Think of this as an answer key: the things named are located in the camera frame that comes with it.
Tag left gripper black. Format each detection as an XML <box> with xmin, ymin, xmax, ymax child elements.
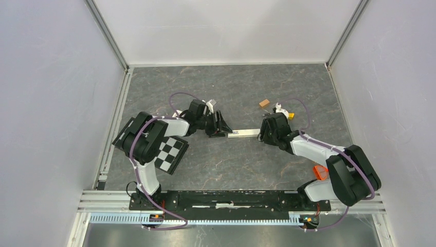
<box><xmin>196</xmin><ymin>110</ymin><xmax>232</xmax><ymax>138</ymax></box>

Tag white black remote control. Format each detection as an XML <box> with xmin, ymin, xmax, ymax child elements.
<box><xmin>227</xmin><ymin>129</ymin><xmax>260</xmax><ymax>138</ymax></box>

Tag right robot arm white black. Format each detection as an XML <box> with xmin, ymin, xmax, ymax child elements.
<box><xmin>258</xmin><ymin>113</ymin><xmax>382</xmax><ymax>210</ymax></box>

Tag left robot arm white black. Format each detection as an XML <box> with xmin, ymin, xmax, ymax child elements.
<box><xmin>112</xmin><ymin>99</ymin><xmax>233</xmax><ymax>210</ymax></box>

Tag brown wooden block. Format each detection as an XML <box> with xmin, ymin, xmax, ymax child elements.
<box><xmin>259</xmin><ymin>99</ymin><xmax>270</xmax><ymax>109</ymax></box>

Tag black white checkerboard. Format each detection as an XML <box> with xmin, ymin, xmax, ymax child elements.
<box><xmin>112</xmin><ymin>116</ymin><xmax>189</xmax><ymax>175</ymax></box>

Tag orange translucent semicircle block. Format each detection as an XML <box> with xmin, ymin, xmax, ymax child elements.
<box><xmin>313</xmin><ymin>165</ymin><xmax>329</xmax><ymax>181</ymax></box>

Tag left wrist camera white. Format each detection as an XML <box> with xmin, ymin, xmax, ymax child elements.
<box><xmin>206</xmin><ymin>99</ymin><xmax>216</xmax><ymax>114</ymax></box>

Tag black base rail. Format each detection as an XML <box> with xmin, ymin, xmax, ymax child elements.
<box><xmin>129</xmin><ymin>190</ymin><xmax>331</xmax><ymax>221</ymax></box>

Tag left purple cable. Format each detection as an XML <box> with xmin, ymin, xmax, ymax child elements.
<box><xmin>129</xmin><ymin>93</ymin><xmax>202</xmax><ymax>231</ymax></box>

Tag white toothed cable duct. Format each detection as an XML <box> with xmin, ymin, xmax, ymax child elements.
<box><xmin>89</xmin><ymin>213</ymin><xmax>312</xmax><ymax>226</ymax></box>

